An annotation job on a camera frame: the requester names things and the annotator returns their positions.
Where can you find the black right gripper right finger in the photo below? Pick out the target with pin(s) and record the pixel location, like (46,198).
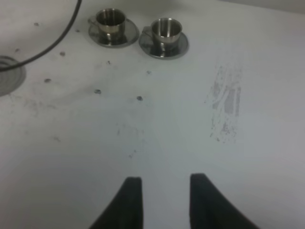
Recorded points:
(209,209)

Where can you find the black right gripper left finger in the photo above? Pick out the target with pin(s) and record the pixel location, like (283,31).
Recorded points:
(125,211)

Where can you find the right stainless steel saucer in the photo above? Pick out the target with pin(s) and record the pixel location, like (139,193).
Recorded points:
(151,49)

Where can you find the stainless steel teapot saucer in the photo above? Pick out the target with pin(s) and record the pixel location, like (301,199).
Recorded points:
(13,79)

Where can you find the left stainless steel saucer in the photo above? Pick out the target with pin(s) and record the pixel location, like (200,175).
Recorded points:
(130,36)

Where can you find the right stainless steel teacup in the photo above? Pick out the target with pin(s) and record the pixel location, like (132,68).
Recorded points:
(164,30)

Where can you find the stainless steel teacup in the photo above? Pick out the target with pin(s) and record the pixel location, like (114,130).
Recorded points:
(109,20)
(164,30)

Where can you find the left stainless steel teacup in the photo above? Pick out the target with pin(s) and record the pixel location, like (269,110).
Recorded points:
(109,20)

